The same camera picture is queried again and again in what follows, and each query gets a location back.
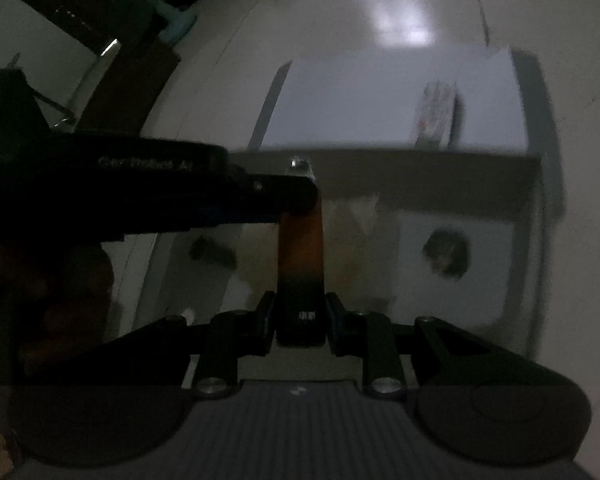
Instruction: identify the teal plastic stool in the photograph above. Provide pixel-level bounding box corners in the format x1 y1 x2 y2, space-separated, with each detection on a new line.
112 0 198 47

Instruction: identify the white labelled packet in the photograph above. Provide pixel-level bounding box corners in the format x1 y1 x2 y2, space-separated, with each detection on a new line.
412 80 458 150

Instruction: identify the open white storage box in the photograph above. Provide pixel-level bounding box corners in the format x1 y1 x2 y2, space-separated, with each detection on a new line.
106 148 543 354

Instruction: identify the grey round toy ball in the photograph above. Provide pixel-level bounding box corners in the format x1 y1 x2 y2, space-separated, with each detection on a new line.
422 228 470 281

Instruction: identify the orange black lighter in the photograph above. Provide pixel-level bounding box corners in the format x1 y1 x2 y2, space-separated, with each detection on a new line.
276 155 326 349

